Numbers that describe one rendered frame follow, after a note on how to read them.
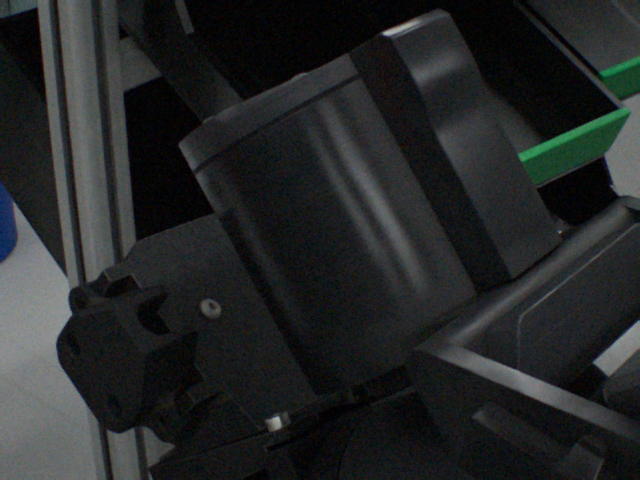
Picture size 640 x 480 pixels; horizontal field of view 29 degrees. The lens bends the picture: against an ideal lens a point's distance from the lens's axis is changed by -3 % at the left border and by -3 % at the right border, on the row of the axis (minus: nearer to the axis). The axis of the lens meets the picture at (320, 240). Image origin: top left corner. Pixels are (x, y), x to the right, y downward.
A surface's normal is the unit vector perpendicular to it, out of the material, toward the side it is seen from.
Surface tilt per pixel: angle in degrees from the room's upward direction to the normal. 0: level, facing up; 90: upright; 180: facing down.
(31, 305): 0
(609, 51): 25
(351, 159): 63
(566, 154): 115
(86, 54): 90
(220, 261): 35
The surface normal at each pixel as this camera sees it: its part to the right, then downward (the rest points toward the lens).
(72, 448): -0.01, -0.87
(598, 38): 0.26, -0.62
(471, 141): 0.59, -0.29
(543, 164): 0.59, 0.70
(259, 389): 0.49, -0.58
